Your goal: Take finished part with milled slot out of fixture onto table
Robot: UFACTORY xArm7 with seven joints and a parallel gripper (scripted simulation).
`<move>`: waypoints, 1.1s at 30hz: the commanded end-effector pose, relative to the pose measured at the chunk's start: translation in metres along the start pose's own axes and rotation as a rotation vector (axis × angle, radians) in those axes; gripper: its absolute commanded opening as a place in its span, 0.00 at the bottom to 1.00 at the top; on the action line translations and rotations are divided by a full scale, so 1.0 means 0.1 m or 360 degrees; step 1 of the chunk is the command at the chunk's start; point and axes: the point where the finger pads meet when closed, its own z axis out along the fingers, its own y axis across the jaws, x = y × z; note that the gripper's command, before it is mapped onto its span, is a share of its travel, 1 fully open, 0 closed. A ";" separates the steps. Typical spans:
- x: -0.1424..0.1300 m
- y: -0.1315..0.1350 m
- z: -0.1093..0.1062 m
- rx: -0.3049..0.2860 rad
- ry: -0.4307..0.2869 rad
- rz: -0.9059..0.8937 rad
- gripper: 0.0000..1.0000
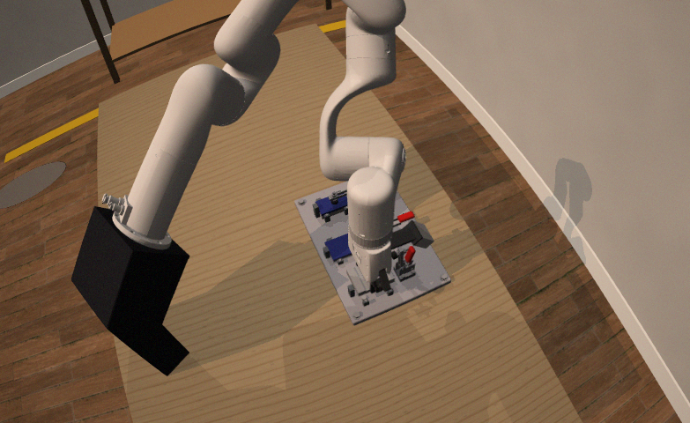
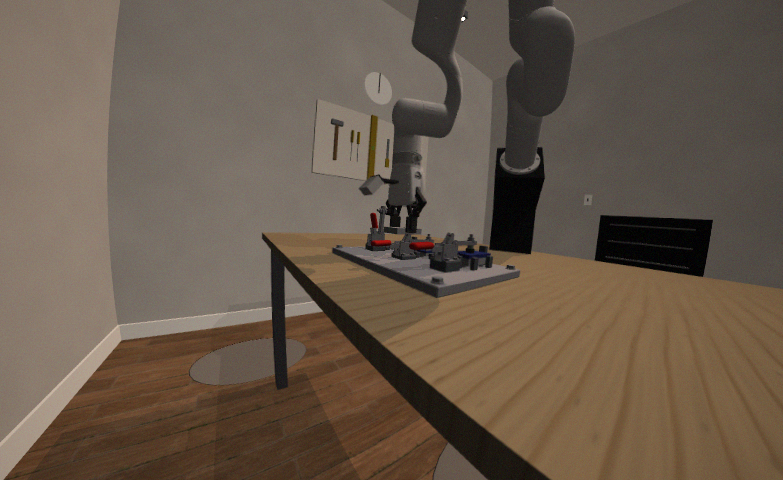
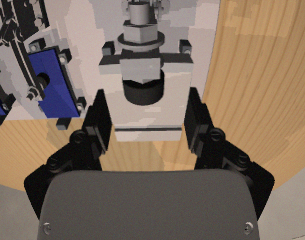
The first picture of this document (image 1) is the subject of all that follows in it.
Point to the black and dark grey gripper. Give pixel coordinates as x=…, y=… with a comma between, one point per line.
x=373, y=263

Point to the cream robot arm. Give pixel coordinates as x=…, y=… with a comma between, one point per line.
x=205, y=92

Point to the blue flat plate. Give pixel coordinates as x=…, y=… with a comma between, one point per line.
x=338, y=247
x=325, y=206

